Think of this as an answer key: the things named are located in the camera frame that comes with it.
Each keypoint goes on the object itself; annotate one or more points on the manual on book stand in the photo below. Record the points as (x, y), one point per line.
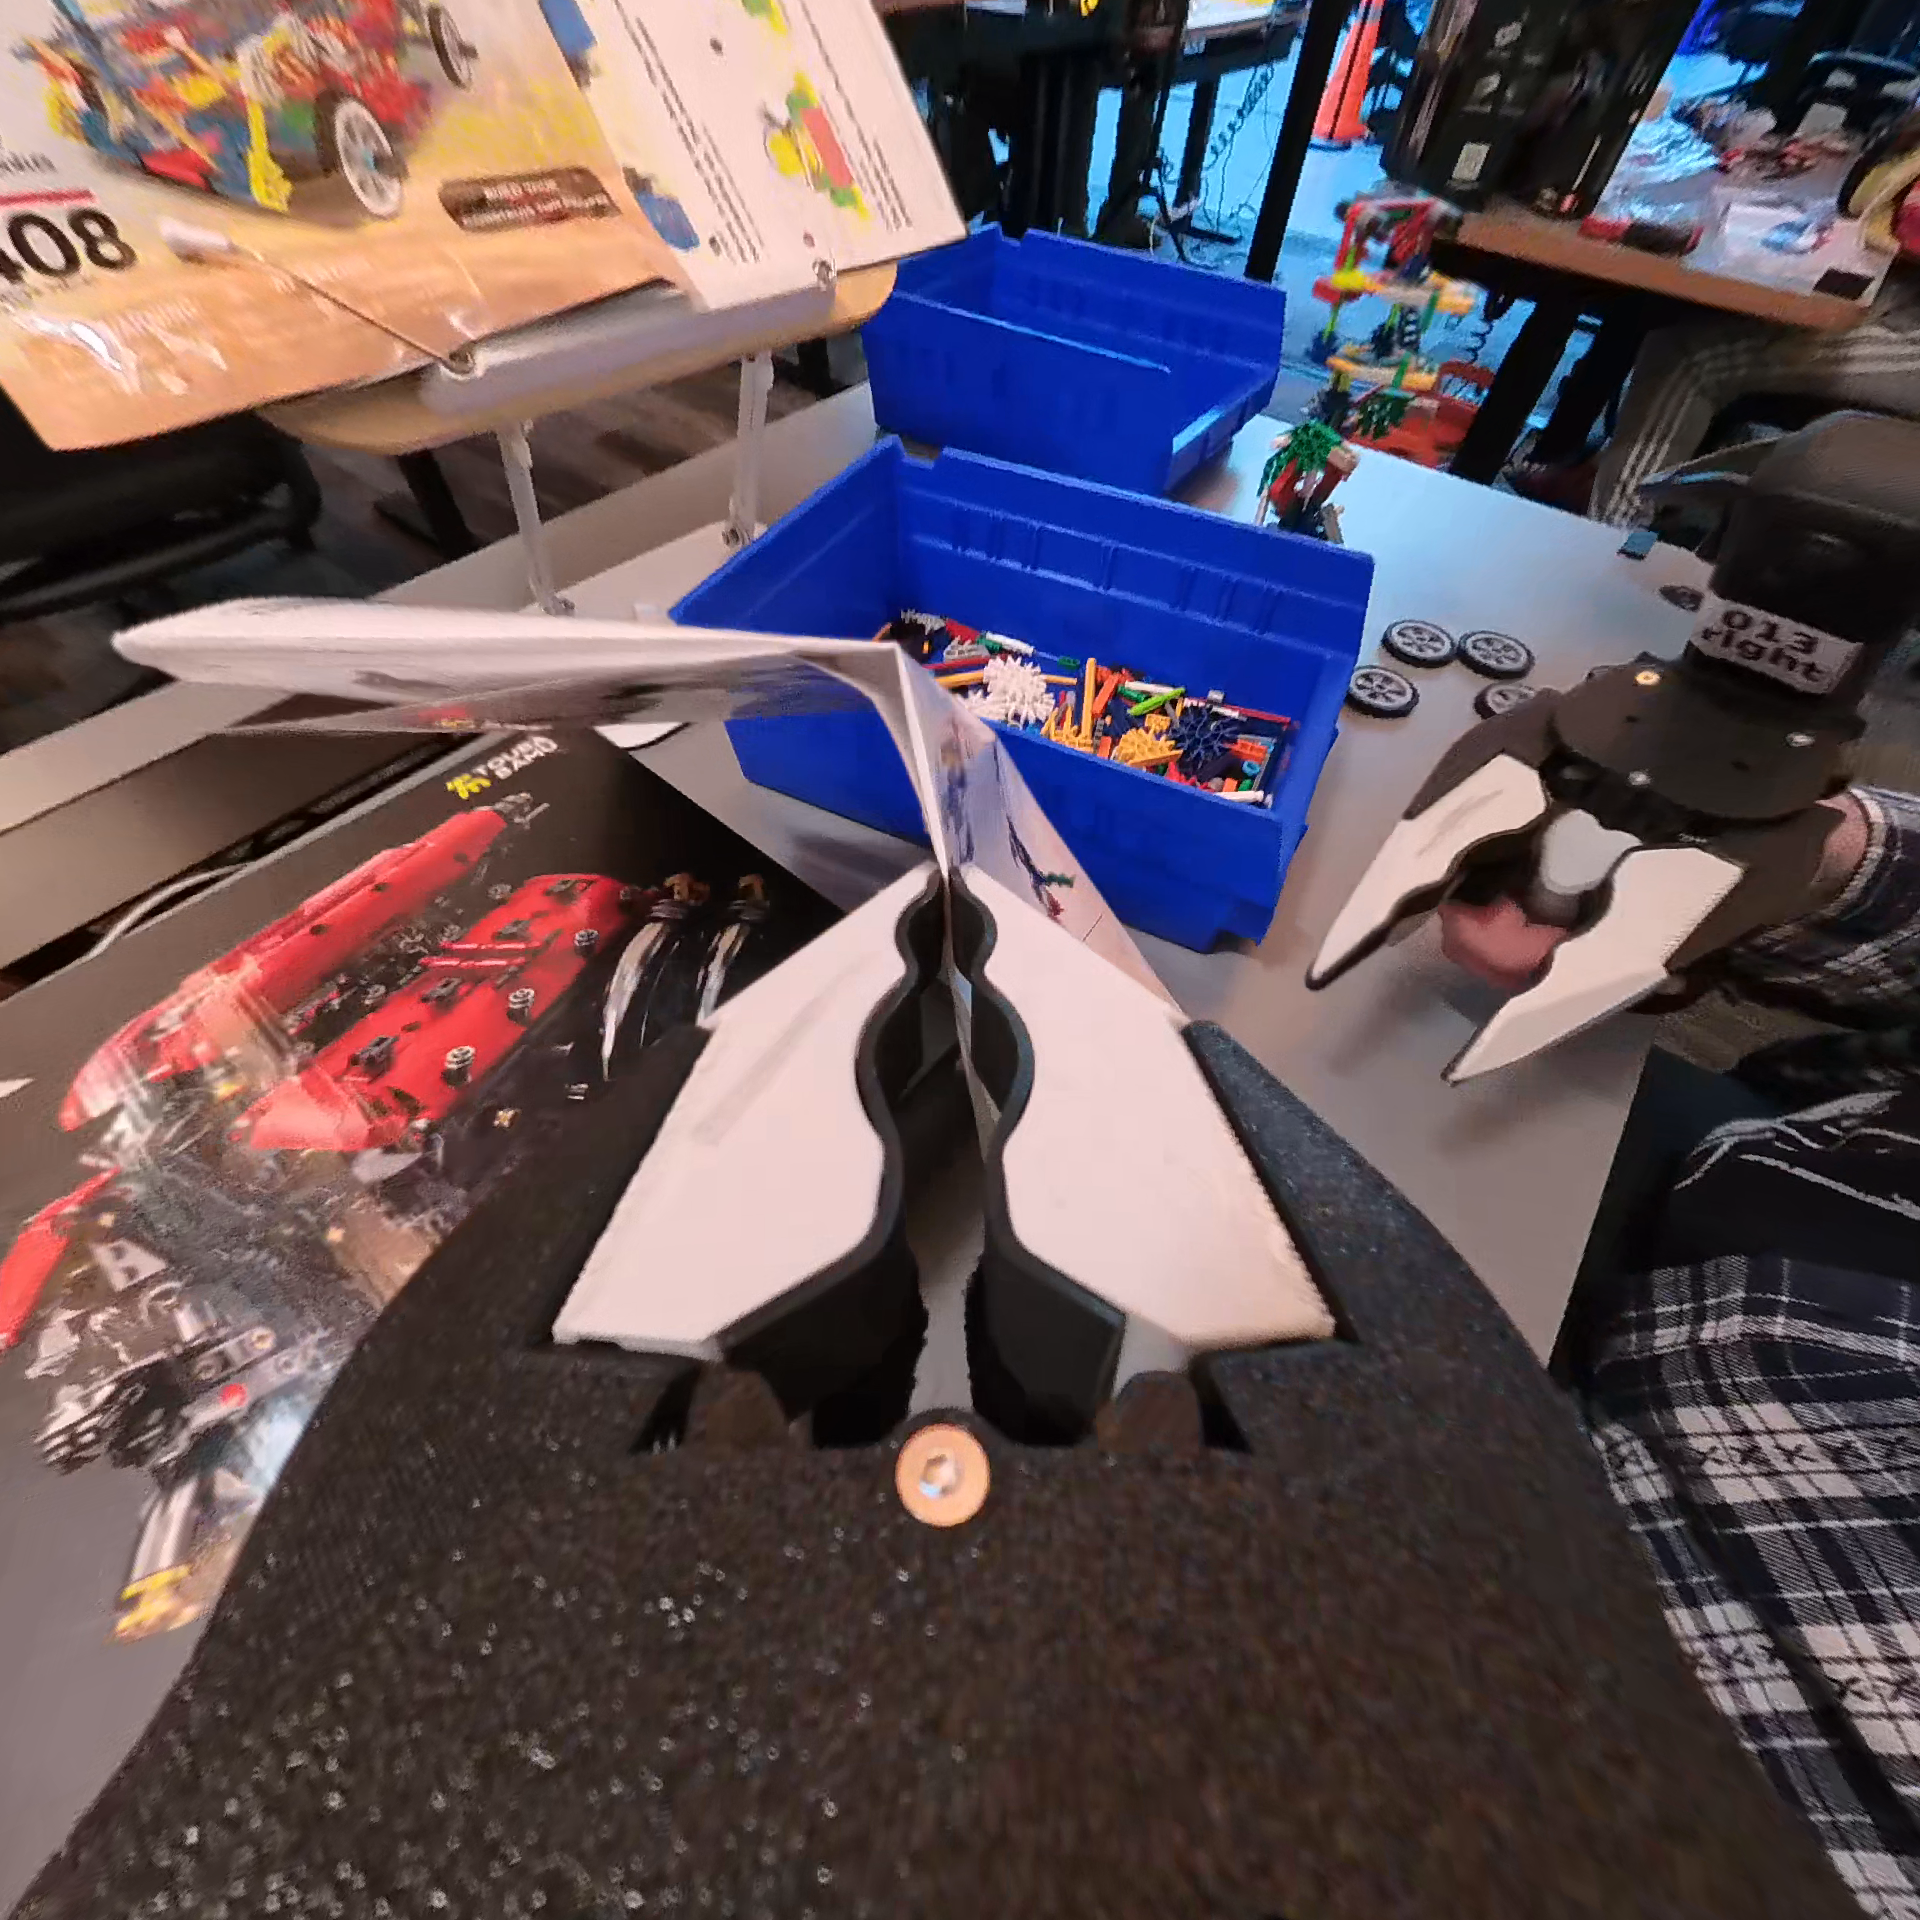
(224, 225)

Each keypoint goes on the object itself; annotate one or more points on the black desk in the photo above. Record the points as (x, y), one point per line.
(1292, 136)

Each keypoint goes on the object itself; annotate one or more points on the printed instruction sheet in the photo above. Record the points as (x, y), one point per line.
(452, 668)

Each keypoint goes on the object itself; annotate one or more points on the person's right forearm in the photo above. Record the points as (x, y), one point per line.
(1875, 914)

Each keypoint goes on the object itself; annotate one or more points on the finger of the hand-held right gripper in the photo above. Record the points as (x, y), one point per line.
(1442, 839)
(1621, 945)

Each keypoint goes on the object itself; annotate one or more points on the book stand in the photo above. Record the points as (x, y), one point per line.
(600, 339)

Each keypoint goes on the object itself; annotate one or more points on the small black toy wheel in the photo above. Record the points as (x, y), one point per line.
(1421, 642)
(1381, 691)
(1504, 699)
(1495, 654)

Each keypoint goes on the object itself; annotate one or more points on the wooden table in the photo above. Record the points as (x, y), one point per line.
(1724, 292)

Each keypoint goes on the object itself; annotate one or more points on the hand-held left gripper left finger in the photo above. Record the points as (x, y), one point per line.
(735, 1171)

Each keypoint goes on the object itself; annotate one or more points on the empty blue bin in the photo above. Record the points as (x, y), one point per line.
(1050, 375)

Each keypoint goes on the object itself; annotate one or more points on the pile of colourful toy pieces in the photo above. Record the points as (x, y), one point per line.
(1109, 720)

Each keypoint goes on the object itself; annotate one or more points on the black box with red print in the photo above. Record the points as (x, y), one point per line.
(375, 974)

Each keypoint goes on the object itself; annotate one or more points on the person's torso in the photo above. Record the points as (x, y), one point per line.
(1770, 1440)

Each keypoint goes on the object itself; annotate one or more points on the blue bin with toy pieces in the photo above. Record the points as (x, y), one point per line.
(1050, 839)

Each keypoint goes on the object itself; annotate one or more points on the printed paper sheet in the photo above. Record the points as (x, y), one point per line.
(1779, 233)

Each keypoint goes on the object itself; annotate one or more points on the orange traffic cone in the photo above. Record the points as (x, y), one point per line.
(1349, 83)

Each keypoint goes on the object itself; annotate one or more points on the colourful construction toy model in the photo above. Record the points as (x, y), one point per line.
(1309, 464)

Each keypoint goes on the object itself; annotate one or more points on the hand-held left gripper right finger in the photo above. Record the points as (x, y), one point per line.
(1156, 1185)

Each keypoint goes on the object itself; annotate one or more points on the tall black box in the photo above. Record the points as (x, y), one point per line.
(1636, 75)
(1477, 89)

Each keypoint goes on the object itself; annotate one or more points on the person's right hand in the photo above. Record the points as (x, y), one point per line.
(1493, 942)

